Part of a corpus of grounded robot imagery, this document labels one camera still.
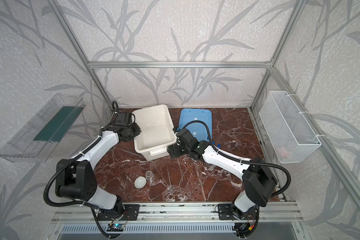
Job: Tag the clear acrylic wall shelf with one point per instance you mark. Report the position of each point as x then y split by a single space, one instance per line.
35 142

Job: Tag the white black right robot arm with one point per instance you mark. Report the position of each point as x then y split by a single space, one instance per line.
257 179

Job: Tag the small clear glass beaker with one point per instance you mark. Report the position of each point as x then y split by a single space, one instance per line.
150 176

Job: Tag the white plastic storage bin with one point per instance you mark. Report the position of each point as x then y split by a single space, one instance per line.
156 132

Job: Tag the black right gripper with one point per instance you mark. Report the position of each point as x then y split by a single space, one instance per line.
174 150

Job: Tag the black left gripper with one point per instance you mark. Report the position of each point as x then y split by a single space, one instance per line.
134 130

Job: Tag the white wire mesh basket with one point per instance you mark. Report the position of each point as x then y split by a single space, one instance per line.
290 134

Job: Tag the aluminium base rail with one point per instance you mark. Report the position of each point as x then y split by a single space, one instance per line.
187 212

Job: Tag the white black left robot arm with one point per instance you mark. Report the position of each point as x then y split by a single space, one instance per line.
76 180

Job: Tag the white ceramic evaporating dish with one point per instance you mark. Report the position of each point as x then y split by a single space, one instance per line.
140 182

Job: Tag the blue plastic bin lid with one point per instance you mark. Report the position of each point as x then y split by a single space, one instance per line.
198 130

